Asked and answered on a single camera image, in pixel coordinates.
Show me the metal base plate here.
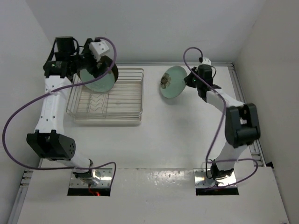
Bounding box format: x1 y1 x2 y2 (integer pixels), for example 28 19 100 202
69 168 113 188
193 169 237 189

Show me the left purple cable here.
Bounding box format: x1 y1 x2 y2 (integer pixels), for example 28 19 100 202
2 36 117 180

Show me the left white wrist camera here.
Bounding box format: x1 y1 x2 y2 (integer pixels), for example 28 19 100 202
89 41 110 62

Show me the green flower plate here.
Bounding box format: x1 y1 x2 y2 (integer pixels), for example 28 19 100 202
79 69 115 93
159 66 187 99

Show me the brown ceramic plate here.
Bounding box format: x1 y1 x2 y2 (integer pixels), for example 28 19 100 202
76 56 119 88

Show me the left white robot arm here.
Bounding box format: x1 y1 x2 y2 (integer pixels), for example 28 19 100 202
26 37 112 181

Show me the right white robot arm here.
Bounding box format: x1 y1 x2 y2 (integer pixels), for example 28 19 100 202
184 64 261 180

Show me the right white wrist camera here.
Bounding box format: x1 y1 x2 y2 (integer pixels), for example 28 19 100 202
199 56 212 66

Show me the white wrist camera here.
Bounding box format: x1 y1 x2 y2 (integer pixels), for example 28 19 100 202
199 56 212 66
89 41 110 62

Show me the aluminium frame rail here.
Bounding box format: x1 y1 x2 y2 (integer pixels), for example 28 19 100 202
228 62 267 168

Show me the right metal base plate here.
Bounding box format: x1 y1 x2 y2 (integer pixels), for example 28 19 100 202
193 169 237 189

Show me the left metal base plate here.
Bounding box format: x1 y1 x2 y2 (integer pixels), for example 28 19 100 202
69 168 113 188

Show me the wire dish rack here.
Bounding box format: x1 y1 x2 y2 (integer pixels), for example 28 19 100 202
66 66 144 126

